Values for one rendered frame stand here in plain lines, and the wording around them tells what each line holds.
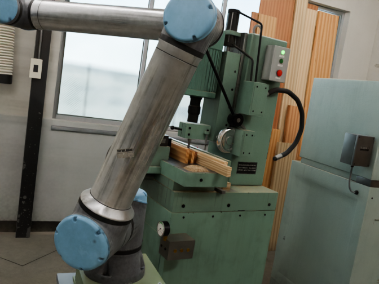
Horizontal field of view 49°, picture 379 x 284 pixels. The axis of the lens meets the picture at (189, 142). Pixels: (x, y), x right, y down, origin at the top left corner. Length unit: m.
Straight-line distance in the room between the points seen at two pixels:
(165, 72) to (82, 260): 0.50
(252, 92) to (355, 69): 2.54
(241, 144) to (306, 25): 2.14
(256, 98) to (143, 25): 0.87
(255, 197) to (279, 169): 1.53
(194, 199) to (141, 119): 0.84
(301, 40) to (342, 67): 0.62
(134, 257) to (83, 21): 0.71
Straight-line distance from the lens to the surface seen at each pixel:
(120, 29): 1.19
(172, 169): 1.73
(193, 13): 0.96
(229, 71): 1.94
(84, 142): 3.19
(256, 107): 1.90
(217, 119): 1.93
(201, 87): 1.85
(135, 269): 1.31
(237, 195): 1.90
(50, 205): 3.28
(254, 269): 2.13
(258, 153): 2.06
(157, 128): 1.00
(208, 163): 1.78
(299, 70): 3.78
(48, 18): 1.29
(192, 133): 1.91
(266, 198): 2.01
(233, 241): 1.97
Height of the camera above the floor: 1.23
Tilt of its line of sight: 7 degrees down
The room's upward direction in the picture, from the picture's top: 9 degrees clockwise
